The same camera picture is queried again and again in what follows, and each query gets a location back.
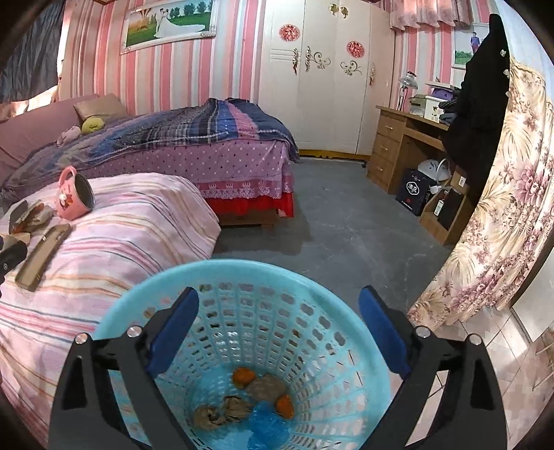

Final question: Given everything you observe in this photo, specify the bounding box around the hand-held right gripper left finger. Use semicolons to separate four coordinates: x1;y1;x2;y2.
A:
48;286;200;450

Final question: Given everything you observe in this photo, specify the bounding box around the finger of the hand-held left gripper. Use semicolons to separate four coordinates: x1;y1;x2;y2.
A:
0;239;28;278

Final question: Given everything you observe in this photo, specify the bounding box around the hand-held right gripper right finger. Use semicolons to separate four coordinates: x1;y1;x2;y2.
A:
358;286;507;450

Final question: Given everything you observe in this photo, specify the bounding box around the black patterned snack packet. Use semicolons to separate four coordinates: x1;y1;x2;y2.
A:
8;201;32;235

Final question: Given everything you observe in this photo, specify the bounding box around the light blue plastic basket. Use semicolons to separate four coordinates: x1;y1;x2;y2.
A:
92;260;392;450

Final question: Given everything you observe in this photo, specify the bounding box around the brown paper ball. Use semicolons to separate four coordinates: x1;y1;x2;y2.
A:
223;396;254;422
193;404;226;431

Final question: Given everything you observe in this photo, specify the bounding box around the brown cardboard tube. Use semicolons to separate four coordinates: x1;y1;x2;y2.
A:
247;374;286;405

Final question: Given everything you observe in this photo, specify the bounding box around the blue plastic bag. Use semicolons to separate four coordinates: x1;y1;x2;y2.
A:
248;400;290;448

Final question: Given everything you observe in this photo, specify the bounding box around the tan phone case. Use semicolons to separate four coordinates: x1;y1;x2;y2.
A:
15;223;73;291

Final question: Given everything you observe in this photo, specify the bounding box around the pink cartoon mug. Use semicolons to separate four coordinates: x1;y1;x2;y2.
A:
56;165;95;221

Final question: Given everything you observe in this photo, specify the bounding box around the pink striped blanket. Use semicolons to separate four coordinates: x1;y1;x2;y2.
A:
0;173;221;438

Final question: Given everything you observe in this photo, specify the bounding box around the wooden crate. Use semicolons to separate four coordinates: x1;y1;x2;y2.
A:
419;171;474;246

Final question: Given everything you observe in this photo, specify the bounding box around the purple padded headboard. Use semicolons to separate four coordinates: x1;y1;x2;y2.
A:
0;93;100;187

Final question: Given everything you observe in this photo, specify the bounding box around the black box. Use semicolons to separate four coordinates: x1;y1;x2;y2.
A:
395;169;438;217

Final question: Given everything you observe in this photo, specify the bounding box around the floral curtain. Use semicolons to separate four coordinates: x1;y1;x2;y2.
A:
407;58;548;327

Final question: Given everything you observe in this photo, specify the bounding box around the white round appliance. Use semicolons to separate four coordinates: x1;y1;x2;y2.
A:
416;158;453;187

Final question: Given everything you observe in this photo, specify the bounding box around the tan pillow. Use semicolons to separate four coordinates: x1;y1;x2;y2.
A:
73;93;128;126

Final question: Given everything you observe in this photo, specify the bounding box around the purple dotted bed sheet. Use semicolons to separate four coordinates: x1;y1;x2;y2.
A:
130;138;296;226

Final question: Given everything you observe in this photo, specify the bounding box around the wooden desk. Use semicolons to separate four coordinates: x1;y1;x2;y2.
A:
367;105;466;195

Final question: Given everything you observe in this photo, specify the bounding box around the dark window cloth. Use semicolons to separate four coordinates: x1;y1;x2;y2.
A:
0;0;65;105

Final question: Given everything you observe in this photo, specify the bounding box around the bed with striped blanket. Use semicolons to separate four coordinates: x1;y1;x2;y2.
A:
2;97;300;204

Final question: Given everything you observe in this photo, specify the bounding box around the white storage box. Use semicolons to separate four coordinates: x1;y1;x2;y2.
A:
423;96;448;122

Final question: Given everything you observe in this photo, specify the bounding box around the black hanging coat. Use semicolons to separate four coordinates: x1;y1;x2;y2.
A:
441;13;511;204

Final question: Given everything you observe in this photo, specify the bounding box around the white wardrobe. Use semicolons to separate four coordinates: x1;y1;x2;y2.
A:
258;0;396;159

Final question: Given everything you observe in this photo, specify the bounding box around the purple box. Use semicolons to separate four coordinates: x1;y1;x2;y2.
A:
426;84;462;102

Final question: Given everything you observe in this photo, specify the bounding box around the desk lamp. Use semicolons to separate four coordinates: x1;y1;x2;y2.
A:
397;71;418;112

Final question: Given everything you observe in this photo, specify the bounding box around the framed wedding photo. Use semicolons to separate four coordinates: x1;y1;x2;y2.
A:
120;0;217;55

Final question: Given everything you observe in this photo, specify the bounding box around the small framed photo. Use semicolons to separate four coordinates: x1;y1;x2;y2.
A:
451;24;488;69

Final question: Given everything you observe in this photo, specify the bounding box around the pink valance curtain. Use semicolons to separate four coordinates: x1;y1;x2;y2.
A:
368;0;474;31

